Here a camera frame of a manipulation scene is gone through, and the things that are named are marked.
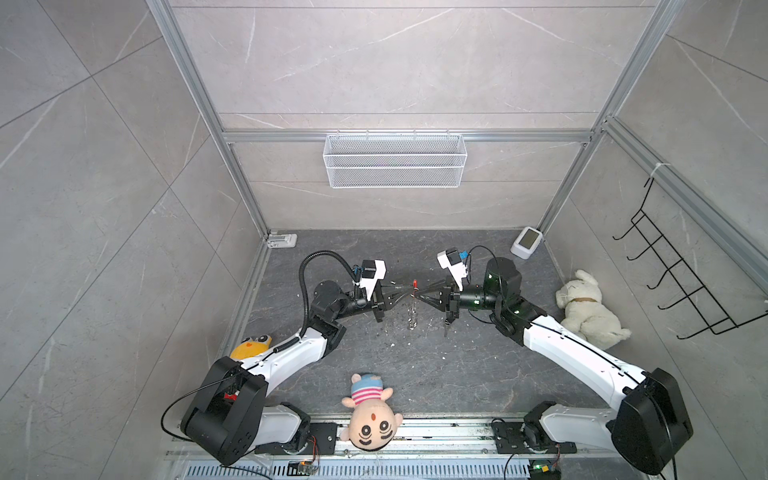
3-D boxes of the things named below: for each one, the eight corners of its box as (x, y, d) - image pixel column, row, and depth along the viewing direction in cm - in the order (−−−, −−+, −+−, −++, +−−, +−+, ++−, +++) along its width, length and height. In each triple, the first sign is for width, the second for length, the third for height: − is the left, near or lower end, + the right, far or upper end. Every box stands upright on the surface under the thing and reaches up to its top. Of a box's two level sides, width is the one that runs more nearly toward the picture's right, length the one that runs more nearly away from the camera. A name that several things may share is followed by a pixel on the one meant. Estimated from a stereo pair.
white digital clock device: (508, 251, 114) (510, 245, 112) (524, 230, 122) (527, 224, 119) (527, 261, 111) (531, 255, 108) (543, 239, 119) (546, 233, 116)
